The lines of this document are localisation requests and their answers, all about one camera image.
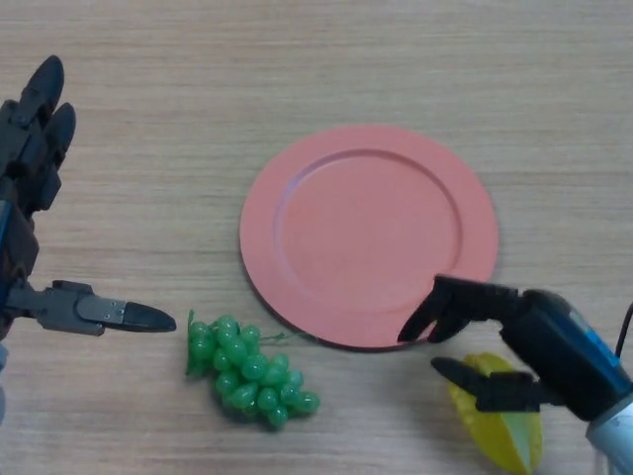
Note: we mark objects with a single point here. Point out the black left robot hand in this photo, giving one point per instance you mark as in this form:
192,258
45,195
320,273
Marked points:
25,163

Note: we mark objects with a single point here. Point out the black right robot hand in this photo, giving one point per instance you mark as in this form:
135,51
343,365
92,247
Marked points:
564,356

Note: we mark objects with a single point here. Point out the yellow starfruit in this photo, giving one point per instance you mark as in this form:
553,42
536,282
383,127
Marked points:
504,440

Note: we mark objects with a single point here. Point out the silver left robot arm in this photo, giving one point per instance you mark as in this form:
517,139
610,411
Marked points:
2,386

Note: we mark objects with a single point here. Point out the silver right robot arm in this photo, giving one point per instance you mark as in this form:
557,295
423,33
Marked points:
615,440

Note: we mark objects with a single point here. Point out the pink round plate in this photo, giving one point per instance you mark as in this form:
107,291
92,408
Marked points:
368,232

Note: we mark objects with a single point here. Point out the green grape bunch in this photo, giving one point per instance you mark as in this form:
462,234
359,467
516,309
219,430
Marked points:
247,371

